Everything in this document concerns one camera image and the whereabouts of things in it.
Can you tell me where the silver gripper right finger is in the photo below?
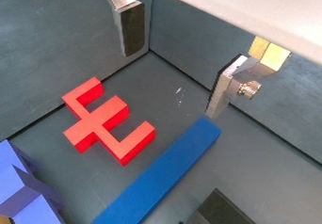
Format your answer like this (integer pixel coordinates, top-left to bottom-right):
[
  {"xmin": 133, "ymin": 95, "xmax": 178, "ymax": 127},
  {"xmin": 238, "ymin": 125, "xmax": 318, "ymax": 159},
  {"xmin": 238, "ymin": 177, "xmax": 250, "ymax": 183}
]
[{"xmin": 205, "ymin": 37, "xmax": 290, "ymax": 118}]

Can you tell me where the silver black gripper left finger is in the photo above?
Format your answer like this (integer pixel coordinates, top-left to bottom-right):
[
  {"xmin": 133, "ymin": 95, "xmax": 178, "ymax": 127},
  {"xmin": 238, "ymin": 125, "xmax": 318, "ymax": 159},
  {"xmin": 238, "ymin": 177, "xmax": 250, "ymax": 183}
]
[{"xmin": 109, "ymin": 0, "xmax": 145, "ymax": 56}]

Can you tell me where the blue comb-shaped block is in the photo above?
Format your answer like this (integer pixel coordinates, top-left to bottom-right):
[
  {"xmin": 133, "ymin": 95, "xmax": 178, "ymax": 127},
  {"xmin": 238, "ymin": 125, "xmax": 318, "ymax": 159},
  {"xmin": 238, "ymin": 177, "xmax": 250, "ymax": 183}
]
[{"xmin": 92, "ymin": 118, "xmax": 222, "ymax": 224}]

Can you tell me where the red comb-shaped block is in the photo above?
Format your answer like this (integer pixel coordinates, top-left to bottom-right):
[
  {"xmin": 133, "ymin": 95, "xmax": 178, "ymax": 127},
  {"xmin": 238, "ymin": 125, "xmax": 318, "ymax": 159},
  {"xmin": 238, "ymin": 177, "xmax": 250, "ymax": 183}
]
[{"xmin": 62, "ymin": 77, "xmax": 157, "ymax": 166}]

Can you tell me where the purple comb-shaped block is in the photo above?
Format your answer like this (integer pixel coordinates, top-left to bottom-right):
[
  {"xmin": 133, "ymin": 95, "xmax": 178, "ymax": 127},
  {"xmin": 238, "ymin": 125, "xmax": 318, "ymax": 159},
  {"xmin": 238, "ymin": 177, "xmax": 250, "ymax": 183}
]
[{"xmin": 0, "ymin": 139, "xmax": 66, "ymax": 224}]

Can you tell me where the black angle bracket holder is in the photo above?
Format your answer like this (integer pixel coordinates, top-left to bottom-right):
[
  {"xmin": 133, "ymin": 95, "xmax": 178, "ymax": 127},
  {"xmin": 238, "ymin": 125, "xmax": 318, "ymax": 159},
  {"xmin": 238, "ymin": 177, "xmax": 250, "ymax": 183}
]
[{"xmin": 186, "ymin": 188, "xmax": 257, "ymax": 224}]

